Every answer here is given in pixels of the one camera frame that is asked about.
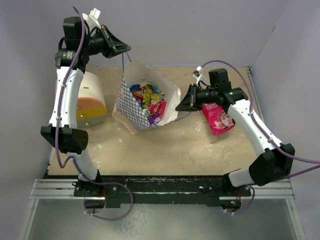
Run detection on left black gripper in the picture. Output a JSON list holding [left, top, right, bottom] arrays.
[[81, 24, 131, 59]]

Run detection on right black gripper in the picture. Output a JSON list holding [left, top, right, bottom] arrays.
[[175, 83, 218, 112]]

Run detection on pink chips bag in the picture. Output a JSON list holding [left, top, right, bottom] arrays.
[[202, 103, 236, 136]]

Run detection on checkered paper bag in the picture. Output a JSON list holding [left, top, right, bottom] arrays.
[[112, 60, 182, 135]]

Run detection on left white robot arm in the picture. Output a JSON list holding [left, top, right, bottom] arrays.
[[40, 13, 131, 196]]

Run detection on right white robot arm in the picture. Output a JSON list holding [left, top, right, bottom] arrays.
[[175, 66, 295, 196]]

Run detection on assorted candy packets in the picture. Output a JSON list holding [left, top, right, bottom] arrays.
[[129, 84, 167, 118]]

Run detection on purple snack packet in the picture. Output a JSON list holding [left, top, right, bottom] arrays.
[[148, 113, 162, 126]]

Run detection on cream and orange cylinder box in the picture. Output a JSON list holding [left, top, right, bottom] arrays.
[[76, 71, 107, 128]]

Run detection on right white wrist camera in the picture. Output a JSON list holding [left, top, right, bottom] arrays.
[[192, 66, 208, 89]]

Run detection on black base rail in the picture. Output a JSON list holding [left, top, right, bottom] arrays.
[[72, 175, 251, 209]]

